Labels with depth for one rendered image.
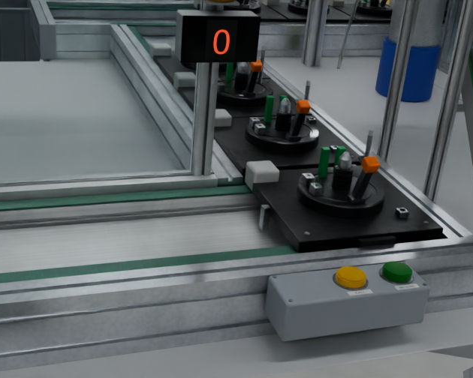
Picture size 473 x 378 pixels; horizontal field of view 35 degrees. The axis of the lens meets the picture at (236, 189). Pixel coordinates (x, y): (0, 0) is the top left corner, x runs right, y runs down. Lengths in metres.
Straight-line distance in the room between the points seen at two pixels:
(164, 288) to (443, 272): 0.42
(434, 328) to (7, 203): 0.66
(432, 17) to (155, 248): 1.19
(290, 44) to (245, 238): 1.31
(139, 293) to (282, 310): 0.18
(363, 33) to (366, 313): 1.60
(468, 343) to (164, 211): 0.51
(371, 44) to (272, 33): 0.35
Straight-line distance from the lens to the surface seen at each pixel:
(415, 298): 1.04
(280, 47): 2.39
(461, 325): 1.17
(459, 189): 1.61
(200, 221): 1.21
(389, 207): 1.21
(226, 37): 1.14
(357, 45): 2.50
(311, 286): 0.99
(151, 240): 1.15
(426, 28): 2.07
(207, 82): 1.21
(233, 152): 1.34
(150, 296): 0.96
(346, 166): 1.18
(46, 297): 0.94
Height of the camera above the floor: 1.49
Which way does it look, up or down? 25 degrees down
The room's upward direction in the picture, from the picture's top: 5 degrees clockwise
